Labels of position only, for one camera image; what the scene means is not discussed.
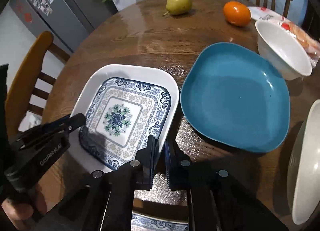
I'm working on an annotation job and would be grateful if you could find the blue patterned plate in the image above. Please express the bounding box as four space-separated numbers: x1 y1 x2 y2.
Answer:
68 64 179 172
131 212 189 231

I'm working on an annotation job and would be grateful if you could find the large white bowl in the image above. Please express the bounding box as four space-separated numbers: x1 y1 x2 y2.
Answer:
287 100 319 225

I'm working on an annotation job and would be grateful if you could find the teal blue dish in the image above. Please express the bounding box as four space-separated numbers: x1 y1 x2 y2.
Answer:
180 42 290 153

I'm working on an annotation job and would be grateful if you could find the medium white bowl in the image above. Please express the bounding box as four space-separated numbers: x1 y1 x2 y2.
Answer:
255 20 312 80

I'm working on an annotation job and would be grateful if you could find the left hand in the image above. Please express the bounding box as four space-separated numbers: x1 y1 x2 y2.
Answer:
1 184 48 230

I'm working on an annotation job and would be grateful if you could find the wooden chair left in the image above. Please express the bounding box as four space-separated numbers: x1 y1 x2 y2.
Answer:
5 31 70 137

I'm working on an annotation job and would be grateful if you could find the grey refrigerator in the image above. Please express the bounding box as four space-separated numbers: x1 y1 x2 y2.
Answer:
9 0 118 54

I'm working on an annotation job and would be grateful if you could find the green pear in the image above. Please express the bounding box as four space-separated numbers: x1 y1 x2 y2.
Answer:
163 0 193 16

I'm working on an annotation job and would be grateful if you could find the orange tangerine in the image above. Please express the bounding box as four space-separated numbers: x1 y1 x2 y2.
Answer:
223 1 251 27

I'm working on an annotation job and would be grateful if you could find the white snack bag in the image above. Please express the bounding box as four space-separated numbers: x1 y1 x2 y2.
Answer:
248 6 319 69

